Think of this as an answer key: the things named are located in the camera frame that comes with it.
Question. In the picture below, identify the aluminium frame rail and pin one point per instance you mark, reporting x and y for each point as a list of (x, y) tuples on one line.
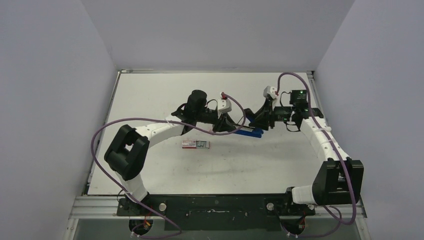
[(105, 207)]

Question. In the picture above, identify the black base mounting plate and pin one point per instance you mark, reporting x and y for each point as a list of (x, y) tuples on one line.
[(229, 212)]

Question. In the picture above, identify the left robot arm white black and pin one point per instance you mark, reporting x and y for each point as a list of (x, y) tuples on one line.
[(126, 155)]

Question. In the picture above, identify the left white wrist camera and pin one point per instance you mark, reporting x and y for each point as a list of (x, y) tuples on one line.
[(223, 106)]

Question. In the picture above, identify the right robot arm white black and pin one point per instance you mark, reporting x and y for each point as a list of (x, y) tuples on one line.
[(339, 178)]

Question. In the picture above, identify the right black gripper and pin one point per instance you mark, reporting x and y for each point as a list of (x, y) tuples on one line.
[(265, 117)]

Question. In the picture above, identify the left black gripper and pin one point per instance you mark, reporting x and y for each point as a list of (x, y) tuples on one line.
[(223, 124)]

